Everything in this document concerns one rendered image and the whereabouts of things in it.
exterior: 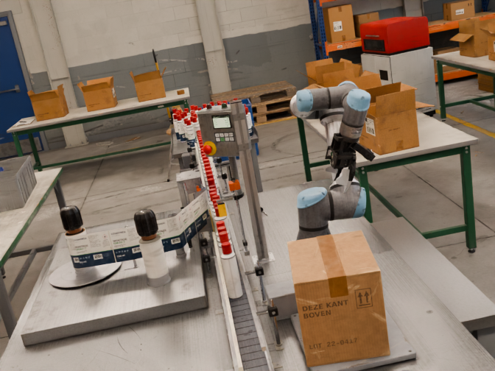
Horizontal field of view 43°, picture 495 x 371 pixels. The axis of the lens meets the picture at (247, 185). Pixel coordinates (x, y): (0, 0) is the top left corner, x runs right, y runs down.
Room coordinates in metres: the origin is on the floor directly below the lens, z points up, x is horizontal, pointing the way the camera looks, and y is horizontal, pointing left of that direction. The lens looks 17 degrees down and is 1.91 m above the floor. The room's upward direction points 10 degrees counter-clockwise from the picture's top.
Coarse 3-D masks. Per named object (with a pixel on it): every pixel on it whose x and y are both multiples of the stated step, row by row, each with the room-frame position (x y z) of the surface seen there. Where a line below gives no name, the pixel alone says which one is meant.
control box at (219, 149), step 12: (204, 108) 2.51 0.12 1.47; (216, 108) 2.46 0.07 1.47; (228, 108) 2.41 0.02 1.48; (204, 120) 2.45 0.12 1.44; (204, 132) 2.45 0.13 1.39; (204, 144) 2.46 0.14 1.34; (216, 144) 2.43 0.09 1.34; (228, 144) 2.40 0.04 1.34; (216, 156) 2.44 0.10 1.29; (228, 156) 2.41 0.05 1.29
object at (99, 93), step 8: (88, 80) 8.10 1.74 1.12; (96, 80) 8.08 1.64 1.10; (104, 80) 8.07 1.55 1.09; (112, 80) 7.90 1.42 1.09; (80, 88) 7.79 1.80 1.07; (88, 88) 7.73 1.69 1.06; (96, 88) 7.75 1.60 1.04; (104, 88) 7.76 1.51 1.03; (112, 88) 7.87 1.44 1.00; (88, 96) 7.76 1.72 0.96; (96, 96) 7.76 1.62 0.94; (104, 96) 7.76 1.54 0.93; (112, 96) 7.77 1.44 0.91; (88, 104) 7.76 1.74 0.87; (96, 104) 7.76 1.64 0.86; (104, 104) 7.76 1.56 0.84; (112, 104) 7.76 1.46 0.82
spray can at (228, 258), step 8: (224, 248) 2.00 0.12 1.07; (224, 256) 2.00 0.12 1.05; (232, 256) 2.00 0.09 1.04; (224, 264) 2.00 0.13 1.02; (232, 264) 1.99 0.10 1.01; (224, 272) 2.01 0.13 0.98; (232, 272) 1.99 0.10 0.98; (232, 280) 1.99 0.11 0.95; (232, 288) 1.99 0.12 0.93; (240, 288) 2.00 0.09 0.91; (232, 296) 1.99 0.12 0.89; (240, 296) 2.00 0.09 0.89
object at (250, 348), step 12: (240, 276) 2.17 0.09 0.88; (240, 300) 1.98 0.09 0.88; (240, 312) 1.89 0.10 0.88; (240, 324) 1.82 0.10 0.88; (252, 324) 1.80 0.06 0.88; (240, 336) 1.74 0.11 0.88; (252, 336) 1.73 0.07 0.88; (240, 348) 1.67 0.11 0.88; (252, 348) 1.66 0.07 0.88; (252, 360) 1.60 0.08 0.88; (264, 360) 1.59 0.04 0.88
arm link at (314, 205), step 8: (304, 192) 2.30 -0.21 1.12; (312, 192) 2.28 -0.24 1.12; (320, 192) 2.26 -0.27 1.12; (328, 192) 2.29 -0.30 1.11; (304, 200) 2.25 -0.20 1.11; (312, 200) 2.24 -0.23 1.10; (320, 200) 2.24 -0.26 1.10; (328, 200) 2.25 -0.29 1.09; (304, 208) 2.25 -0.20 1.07; (312, 208) 2.24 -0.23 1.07; (320, 208) 2.24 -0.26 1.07; (328, 208) 2.24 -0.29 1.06; (304, 216) 2.25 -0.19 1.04; (312, 216) 2.24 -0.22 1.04; (320, 216) 2.24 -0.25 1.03; (328, 216) 2.24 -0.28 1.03; (304, 224) 2.25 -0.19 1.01; (312, 224) 2.24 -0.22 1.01; (320, 224) 2.24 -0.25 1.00
